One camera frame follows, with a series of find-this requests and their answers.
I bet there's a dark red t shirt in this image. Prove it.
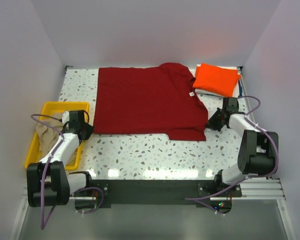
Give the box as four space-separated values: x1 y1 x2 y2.
93 63 208 142

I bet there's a beige t shirt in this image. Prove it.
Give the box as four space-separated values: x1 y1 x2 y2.
35 112 64 157

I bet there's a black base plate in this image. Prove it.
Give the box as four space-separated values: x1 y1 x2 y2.
74 179 242 210

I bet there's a folded white t shirt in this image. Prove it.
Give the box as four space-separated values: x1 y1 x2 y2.
195 64 243 101

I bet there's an aluminium frame rail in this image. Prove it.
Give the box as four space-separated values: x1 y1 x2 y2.
69 179 284 202

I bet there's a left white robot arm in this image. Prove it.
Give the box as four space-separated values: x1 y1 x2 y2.
26 110 94 208

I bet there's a folded blue t shirt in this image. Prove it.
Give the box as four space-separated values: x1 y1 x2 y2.
238 79 243 97

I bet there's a folded orange t shirt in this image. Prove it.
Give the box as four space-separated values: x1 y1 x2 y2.
192 62 242 98

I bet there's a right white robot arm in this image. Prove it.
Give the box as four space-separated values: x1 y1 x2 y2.
205 97 279 197

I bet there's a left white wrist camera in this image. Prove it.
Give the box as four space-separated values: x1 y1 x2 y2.
61 111 70 124

